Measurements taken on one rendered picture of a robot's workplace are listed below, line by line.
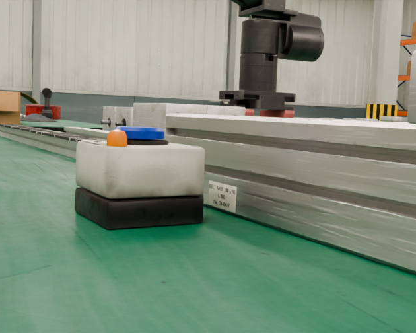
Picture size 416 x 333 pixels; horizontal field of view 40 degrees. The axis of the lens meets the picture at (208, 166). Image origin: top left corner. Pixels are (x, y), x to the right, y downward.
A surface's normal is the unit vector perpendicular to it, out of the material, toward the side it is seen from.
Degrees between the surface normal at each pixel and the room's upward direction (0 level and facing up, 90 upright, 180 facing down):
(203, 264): 0
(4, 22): 90
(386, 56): 90
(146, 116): 90
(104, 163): 90
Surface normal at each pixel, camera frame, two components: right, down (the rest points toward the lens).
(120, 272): 0.04, -0.99
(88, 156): -0.87, 0.01
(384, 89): 0.43, 0.10
